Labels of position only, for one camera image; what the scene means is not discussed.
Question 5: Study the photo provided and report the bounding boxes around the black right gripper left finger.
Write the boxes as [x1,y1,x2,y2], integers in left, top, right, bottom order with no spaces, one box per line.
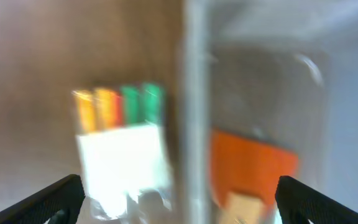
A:
[0,174,85,224]

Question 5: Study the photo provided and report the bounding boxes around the clear plastic storage container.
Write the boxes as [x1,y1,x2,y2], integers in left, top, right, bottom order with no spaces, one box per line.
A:
[182,1,358,223]

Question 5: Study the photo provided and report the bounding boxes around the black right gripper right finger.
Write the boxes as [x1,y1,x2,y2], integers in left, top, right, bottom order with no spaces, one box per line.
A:
[275,175,358,224]

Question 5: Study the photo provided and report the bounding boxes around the clear box of bits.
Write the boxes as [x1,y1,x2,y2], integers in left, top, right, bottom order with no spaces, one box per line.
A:
[72,83,173,223]

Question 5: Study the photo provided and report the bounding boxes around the orange scraper wooden handle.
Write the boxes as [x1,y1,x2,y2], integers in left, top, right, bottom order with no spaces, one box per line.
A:
[209,129,299,223]

